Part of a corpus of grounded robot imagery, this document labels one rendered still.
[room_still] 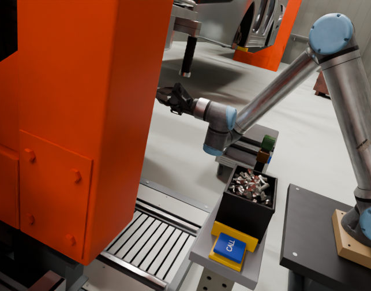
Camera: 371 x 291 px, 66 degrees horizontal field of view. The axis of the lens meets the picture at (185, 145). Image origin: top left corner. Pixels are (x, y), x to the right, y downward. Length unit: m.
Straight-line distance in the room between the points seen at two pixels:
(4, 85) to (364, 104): 0.92
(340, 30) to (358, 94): 0.20
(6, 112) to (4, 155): 0.07
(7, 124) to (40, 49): 0.17
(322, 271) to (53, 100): 0.98
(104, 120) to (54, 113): 0.09
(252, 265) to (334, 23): 0.71
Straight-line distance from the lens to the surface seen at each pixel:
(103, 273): 1.16
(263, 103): 1.22
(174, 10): 0.98
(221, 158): 2.01
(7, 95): 0.56
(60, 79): 0.45
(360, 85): 1.02
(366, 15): 15.09
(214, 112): 1.16
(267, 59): 4.55
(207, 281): 0.99
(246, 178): 0.87
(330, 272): 1.16
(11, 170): 0.59
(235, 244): 0.77
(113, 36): 0.39
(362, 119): 1.02
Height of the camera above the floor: 0.96
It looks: 24 degrees down
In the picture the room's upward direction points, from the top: 14 degrees clockwise
